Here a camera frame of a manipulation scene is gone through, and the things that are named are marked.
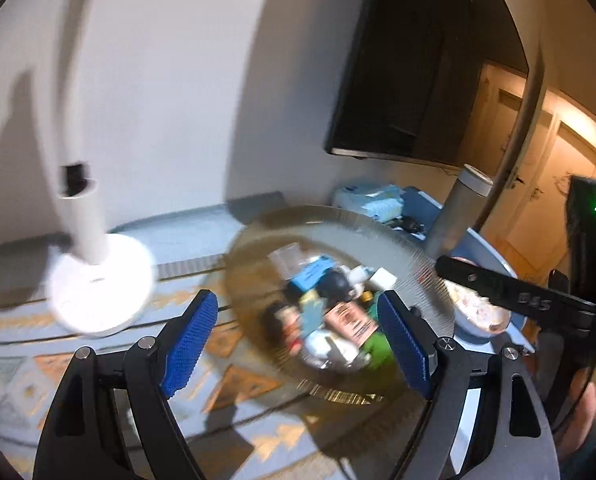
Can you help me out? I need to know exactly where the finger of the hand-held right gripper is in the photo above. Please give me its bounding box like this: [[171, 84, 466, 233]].
[[436, 254, 520, 312]]

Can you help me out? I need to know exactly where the amber ribbed glass bowl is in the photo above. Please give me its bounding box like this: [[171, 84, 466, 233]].
[[224, 204, 456, 403]]

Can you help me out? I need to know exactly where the brown printed packet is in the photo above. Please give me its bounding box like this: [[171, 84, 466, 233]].
[[325, 300, 379, 348]]

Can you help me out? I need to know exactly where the clear tape dispenser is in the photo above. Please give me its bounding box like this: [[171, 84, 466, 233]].
[[303, 330, 363, 368]]

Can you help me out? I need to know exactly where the person's right hand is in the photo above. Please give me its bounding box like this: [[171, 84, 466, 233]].
[[553, 385, 596, 461]]

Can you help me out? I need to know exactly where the white blue tissue box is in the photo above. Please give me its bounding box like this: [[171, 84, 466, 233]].
[[333, 184, 403, 223]]

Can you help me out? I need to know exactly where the white desk lamp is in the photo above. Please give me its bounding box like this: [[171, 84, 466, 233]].
[[45, 0, 157, 338]]

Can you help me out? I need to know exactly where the small white block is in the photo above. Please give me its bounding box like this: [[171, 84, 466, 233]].
[[370, 267, 399, 291]]

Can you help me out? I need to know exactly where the plain wooden door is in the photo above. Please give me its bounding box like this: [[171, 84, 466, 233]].
[[458, 60, 526, 171]]

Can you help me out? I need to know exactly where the clear measuring cup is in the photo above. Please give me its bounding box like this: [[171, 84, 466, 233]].
[[268, 244, 303, 276]]

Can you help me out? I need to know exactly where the blue lighter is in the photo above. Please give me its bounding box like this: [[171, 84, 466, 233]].
[[288, 255, 336, 293]]

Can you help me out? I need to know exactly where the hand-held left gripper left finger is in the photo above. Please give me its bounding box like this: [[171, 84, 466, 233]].
[[32, 289, 219, 480]]

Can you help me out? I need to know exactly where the grey thermos tumbler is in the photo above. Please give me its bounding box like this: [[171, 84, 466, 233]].
[[424, 164, 494, 261]]

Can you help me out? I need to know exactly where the green translucent figure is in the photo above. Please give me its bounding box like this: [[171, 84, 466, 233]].
[[363, 332, 396, 368]]

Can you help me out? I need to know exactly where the door with handle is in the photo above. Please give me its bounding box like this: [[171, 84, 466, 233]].
[[503, 87, 596, 281]]

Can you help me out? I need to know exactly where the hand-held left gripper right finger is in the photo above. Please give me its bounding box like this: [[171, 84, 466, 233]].
[[378, 290, 561, 480]]

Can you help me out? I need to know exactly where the pink bunny plate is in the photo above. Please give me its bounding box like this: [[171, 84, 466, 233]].
[[440, 257, 511, 338]]

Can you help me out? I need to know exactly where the black flat television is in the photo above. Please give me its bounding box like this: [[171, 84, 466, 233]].
[[324, 0, 529, 168]]

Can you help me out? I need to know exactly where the patterned woven table mat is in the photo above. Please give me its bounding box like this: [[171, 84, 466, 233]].
[[0, 252, 429, 480]]

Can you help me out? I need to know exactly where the black ant figure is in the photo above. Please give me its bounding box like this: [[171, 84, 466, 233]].
[[318, 270, 363, 306]]

